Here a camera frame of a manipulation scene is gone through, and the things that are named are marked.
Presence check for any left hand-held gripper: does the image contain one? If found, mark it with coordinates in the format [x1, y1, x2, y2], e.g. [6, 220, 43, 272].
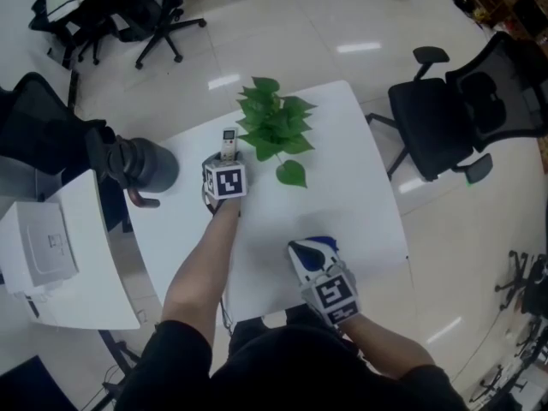
[201, 152, 249, 217]

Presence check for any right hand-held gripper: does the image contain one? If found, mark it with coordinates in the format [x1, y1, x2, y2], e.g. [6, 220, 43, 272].
[287, 236, 361, 327]

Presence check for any white remote control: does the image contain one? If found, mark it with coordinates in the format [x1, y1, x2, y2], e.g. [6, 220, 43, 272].
[219, 127, 238, 163]

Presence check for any blue cloth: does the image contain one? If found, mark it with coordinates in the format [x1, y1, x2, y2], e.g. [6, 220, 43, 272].
[296, 235, 341, 271]

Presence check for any person's right forearm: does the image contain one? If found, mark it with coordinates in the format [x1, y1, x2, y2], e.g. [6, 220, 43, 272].
[339, 313, 437, 380]

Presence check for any person's left forearm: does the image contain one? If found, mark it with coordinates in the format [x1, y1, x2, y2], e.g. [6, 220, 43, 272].
[161, 195, 241, 349]

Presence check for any green leafy plant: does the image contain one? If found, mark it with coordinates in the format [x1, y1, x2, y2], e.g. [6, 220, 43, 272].
[235, 76, 319, 189]

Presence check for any large black water jug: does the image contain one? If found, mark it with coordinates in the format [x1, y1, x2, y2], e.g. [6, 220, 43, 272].
[85, 126, 181, 208]

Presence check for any person's black shirt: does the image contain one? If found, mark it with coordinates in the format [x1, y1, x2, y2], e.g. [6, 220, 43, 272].
[114, 304, 471, 411]

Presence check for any white side desk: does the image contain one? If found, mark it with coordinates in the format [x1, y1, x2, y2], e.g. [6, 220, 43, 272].
[0, 168, 142, 331]

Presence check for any black chair base with wheels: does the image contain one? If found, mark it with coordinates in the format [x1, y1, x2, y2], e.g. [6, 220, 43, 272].
[494, 249, 548, 316]

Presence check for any black swivel office chair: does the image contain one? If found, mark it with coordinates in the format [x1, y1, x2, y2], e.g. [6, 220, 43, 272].
[29, 0, 208, 70]

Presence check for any white printer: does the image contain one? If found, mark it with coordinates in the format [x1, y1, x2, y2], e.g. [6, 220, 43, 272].
[0, 201, 81, 319]

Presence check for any black mesh office chair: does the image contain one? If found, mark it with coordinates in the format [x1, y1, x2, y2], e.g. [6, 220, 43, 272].
[0, 71, 108, 176]

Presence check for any black office chair with armrests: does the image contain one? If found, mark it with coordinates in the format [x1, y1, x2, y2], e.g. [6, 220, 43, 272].
[365, 31, 548, 184]

